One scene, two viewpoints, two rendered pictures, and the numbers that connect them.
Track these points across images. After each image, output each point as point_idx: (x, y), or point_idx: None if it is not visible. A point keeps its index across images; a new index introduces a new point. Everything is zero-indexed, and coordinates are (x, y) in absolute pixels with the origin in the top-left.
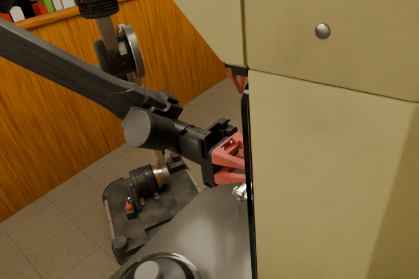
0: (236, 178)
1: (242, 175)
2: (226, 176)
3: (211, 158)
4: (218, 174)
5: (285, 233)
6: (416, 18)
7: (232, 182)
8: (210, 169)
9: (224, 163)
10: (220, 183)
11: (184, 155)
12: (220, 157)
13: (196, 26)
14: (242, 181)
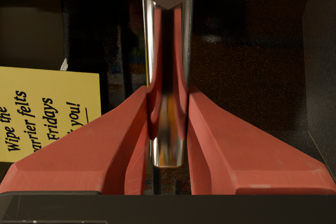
0: (204, 115)
1: (196, 124)
2: (212, 138)
3: (49, 191)
4: (224, 174)
5: None
6: None
7: (246, 123)
8: (192, 218)
9: (101, 137)
10: (296, 155)
11: None
12: (51, 148)
13: None
14: (215, 106)
